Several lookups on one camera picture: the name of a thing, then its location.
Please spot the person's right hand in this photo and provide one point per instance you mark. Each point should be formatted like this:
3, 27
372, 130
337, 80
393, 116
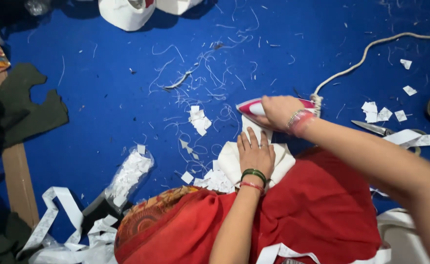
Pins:
279, 110

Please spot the person's left hand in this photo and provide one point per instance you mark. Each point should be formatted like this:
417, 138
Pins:
256, 156

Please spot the person's right fingers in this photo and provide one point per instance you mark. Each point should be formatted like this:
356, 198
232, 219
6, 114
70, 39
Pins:
267, 110

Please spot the pink and white clothes iron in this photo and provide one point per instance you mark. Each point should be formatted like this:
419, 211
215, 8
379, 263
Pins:
249, 108

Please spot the white cloth piece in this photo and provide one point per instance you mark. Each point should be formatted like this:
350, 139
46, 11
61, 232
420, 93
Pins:
229, 161

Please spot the pink and silver wrist bangles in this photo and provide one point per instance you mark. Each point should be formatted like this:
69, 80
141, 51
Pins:
300, 121

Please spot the green wrist bangles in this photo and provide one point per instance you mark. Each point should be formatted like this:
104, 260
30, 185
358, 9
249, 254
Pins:
254, 173

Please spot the small heap of white labels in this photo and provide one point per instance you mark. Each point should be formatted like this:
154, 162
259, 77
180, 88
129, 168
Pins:
199, 121

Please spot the scatter of white thread scraps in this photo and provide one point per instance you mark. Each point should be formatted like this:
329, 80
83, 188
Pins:
207, 73

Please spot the red wrist bangle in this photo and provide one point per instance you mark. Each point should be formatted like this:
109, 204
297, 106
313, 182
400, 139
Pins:
252, 186

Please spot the large heap of white labels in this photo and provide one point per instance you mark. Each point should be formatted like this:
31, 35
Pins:
216, 181

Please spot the white cut label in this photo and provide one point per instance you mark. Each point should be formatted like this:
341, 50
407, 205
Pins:
141, 149
187, 178
406, 63
410, 90

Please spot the scattered group of white labels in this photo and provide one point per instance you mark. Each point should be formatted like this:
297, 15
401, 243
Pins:
372, 113

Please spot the metal scissors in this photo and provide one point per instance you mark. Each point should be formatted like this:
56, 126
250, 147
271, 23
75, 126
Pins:
372, 127

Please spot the red sari garment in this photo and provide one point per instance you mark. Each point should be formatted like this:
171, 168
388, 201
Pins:
310, 212

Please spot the small white cloth bag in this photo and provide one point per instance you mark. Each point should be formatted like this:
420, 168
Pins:
178, 5

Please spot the white cloth strip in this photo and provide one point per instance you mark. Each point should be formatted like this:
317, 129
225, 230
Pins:
273, 252

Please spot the clear bag of white labels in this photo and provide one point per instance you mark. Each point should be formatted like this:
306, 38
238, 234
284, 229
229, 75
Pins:
130, 176

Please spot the short white printed label ribbon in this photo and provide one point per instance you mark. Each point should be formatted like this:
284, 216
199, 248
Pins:
416, 138

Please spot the large white cloth bag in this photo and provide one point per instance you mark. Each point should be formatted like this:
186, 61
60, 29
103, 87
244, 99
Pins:
127, 16

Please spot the white cloth bundle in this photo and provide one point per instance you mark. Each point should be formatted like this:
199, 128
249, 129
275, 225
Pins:
405, 238

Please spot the black cloth piece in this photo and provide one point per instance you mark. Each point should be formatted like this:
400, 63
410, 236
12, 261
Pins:
101, 212

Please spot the long tangled white label ribbon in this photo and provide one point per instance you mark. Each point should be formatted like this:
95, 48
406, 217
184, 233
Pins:
62, 205

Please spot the dark green cut cloth piece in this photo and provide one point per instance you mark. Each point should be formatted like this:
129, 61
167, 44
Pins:
24, 106

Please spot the crumpled clear plastic wrap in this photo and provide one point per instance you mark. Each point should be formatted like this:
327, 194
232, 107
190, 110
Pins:
38, 6

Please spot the brown cardboard strip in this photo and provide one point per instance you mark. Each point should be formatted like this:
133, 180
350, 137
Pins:
18, 176

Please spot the dark green cloth heap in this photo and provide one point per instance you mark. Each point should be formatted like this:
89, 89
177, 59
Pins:
4, 242

